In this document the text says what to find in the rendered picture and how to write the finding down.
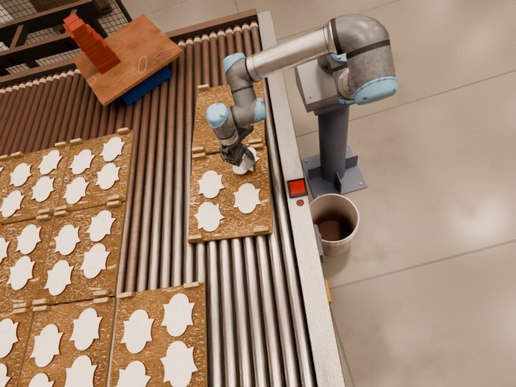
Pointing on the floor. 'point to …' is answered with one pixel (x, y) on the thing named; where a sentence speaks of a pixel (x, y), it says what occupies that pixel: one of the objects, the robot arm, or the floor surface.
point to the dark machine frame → (31, 51)
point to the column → (333, 155)
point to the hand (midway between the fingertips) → (244, 160)
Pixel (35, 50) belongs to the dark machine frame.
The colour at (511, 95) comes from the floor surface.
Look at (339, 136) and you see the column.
